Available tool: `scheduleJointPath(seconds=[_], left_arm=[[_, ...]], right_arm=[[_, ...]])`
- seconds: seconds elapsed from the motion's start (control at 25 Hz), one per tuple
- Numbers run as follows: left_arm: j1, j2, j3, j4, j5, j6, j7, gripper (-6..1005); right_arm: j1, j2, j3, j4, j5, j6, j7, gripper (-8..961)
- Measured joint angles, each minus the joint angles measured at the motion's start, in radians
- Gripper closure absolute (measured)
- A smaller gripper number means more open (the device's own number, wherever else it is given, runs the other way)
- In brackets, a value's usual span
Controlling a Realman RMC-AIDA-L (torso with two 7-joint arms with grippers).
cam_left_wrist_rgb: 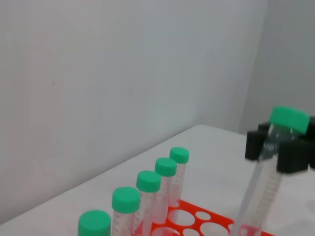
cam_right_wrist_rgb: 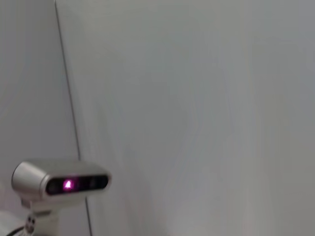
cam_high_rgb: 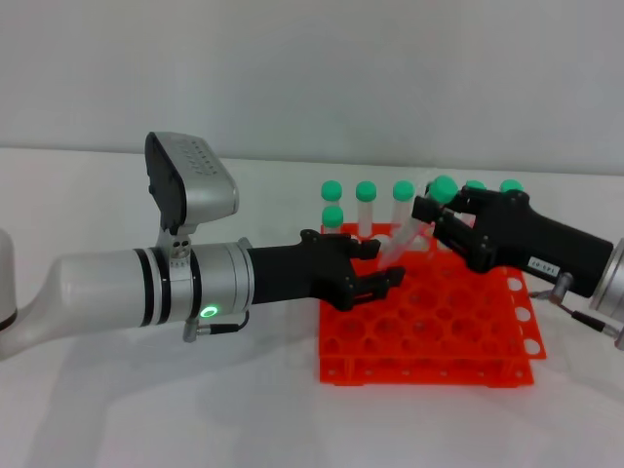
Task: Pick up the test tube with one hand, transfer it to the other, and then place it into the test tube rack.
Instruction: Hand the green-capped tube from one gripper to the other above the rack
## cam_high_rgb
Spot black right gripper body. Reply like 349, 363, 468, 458
465, 188, 615, 300

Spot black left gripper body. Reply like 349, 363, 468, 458
246, 228, 361, 313

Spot orange test tube rack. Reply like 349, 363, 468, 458
319, 221, 548, 389

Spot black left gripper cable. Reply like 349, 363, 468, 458
181, 311, 253, 343

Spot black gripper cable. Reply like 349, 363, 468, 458
181, 311, 253, 343
528, 272, 624, 352

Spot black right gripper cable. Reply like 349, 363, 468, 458
528, 272, 624, 352

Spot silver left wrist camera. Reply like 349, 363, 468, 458
144, 131, 240, 245

